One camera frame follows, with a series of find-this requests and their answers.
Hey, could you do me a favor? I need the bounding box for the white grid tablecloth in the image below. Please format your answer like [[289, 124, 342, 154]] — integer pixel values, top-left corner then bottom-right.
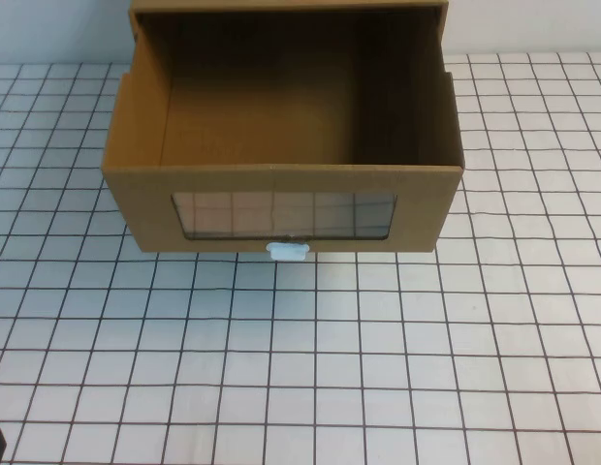
[[0, 47, 601, 465]]

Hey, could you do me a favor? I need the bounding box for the cardboard shoe box drawer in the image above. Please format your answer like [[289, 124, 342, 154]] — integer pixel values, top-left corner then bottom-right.
[[100, 10, 465, 255]]

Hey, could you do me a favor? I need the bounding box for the white plastic drawer handle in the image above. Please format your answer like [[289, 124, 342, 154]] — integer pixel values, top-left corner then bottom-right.
[[265, 240, 308, 263]]

